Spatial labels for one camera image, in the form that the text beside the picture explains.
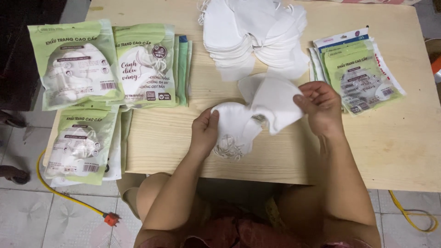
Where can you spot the green filled mask packet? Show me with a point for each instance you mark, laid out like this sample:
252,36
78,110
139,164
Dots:
81,144
75,65

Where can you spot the person's right hand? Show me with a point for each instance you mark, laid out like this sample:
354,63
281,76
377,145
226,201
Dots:
324,110

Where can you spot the single white face mask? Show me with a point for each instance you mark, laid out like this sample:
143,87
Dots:
275,103

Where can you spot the orange and white object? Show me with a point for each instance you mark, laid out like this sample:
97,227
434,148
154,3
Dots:
437,69

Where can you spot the white mask packet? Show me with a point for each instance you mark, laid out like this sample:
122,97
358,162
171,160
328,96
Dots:
115,162

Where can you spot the bunch of white face masks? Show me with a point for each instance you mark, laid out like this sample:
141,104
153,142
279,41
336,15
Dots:
232,127

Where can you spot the large pile of white masks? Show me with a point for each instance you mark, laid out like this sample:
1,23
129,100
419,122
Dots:
251,34

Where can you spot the person's leg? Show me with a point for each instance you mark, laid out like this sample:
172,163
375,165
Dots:
150,196
299,213

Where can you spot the green mask packet script print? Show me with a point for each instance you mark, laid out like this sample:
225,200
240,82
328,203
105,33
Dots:
148,69

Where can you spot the stack of empty green packets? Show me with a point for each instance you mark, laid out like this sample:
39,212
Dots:
358,75

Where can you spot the green packets stacked edgewise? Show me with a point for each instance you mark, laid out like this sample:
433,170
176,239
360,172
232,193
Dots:
183,69

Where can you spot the person's left leg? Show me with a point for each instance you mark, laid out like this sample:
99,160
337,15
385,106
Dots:
150,196

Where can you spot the dark furniture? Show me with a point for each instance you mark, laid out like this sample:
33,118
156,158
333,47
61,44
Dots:
24,51

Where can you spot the person's left hand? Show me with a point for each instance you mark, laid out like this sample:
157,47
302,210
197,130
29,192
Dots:
203,134

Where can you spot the person's right leg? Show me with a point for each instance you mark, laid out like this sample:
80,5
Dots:
299,213

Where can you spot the dark red shorts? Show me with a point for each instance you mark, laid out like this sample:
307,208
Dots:
234,234

